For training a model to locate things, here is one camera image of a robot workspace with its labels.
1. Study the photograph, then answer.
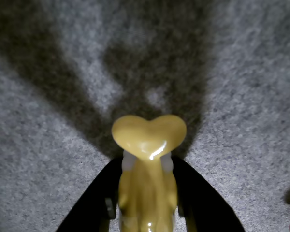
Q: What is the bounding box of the yellow egg sushi toy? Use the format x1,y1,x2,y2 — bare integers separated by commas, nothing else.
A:
111,114,188,232

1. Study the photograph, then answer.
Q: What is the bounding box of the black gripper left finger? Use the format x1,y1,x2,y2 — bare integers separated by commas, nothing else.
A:
55,158,124,232

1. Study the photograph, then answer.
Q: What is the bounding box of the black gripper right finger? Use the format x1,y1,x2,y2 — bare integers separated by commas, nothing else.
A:
171,156,246,232

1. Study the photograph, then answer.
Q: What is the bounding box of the grey carpet tile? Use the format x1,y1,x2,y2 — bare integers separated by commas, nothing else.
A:
0,0,160,232

